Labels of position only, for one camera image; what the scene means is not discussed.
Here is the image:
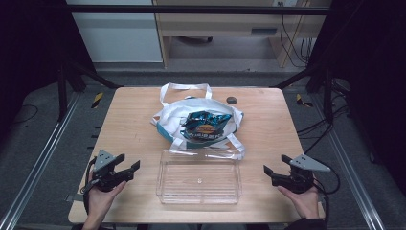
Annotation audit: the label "black metal stand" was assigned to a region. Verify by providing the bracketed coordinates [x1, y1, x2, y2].
[270, 63, 337, 125]
[56, 59, 124, 123]

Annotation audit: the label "black floor cables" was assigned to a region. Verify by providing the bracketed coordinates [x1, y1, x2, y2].
[296, 104, 350, 155]

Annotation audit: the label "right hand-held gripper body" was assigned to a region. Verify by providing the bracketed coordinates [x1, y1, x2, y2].
[271, 153, 331, 195]

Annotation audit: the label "yellow black floor tape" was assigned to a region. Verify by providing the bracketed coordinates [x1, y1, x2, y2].
[294, 93, 314, 108]
[91, 91, 105, 109]

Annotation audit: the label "white cabinet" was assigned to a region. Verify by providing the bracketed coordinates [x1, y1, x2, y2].
[65, 0, 164, 64]

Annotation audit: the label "blue snack packet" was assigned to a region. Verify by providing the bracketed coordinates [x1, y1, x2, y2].
[179, 110, 233, 146]

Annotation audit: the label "black horizontal frame bar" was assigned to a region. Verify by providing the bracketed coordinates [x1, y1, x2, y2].
[65, 4, 330, 16]

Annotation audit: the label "left hand-held gripper cable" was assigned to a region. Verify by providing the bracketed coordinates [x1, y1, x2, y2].
[80, 155, 99, 219]

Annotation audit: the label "aluminium floor rail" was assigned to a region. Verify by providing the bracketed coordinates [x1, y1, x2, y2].
[310, 95, 387, 230]
[0, 91, 81, 230]

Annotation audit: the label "person's left hand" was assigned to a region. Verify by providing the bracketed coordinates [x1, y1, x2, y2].
[84, 180, 127, 222]

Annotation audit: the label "white tote bag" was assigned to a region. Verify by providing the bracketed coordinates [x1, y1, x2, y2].
[150, 81, 247, 161]

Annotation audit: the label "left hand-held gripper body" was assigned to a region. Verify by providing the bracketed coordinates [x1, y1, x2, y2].
[91, 149, 134, 194]

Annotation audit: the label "light wooden office desk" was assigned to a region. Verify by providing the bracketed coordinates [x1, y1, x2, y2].
[152, 0, 333, 69]

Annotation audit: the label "thin black floor cable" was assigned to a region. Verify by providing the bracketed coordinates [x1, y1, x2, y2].
[11, 103, 39, 125]

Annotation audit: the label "right hand-held gripper cable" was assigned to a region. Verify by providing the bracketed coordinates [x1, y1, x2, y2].
[311, 157, 342, 225]

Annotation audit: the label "person's right hand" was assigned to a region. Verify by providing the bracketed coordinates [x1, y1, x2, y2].
[277, 185, 321, 220]

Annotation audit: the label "dark curtain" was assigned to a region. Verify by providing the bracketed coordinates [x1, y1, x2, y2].
[0, 0, 97, 145]
[305, 0, 406, 196]

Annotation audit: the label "black cables under desk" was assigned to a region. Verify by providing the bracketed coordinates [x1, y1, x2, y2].
[278, 1, 318, 69]

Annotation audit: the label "clear plastic container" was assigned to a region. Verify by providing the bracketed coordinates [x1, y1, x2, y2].
[155, 148, 243, 206]

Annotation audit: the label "hand-held gripper cable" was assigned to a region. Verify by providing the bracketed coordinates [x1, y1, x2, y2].
[80, 155, 99, 219]
[311, 157, 342, 225]

